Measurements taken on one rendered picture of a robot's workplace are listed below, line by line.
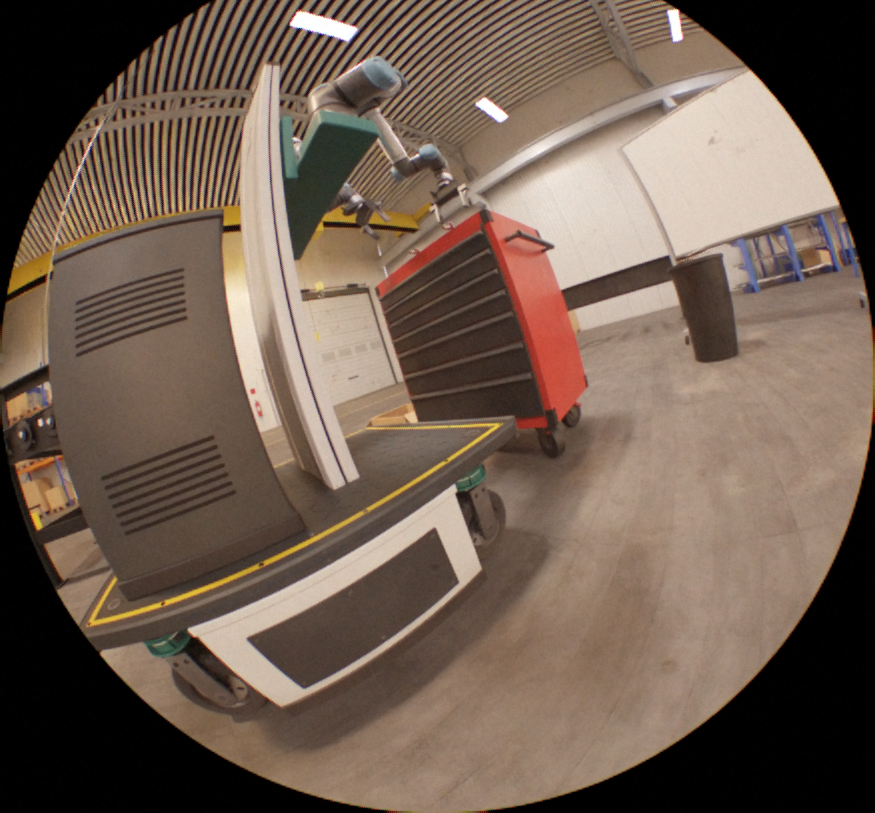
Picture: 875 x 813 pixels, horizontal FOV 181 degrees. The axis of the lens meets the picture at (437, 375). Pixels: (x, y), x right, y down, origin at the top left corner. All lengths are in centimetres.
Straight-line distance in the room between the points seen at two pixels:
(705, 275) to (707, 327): 31
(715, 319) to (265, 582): 205
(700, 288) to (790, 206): 135
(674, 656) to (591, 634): 16
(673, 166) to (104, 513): 334
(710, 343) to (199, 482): 212
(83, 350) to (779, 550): 114
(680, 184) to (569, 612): 291
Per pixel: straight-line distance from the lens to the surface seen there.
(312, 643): 45
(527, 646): 56
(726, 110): 304
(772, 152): 291
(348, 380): 1178
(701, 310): 191
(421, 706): 55
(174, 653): 56
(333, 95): 88
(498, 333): 95
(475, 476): 59
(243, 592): 39
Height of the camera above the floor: 49
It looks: 3 degrees down
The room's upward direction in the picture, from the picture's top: 18 degrees counter-clockwise
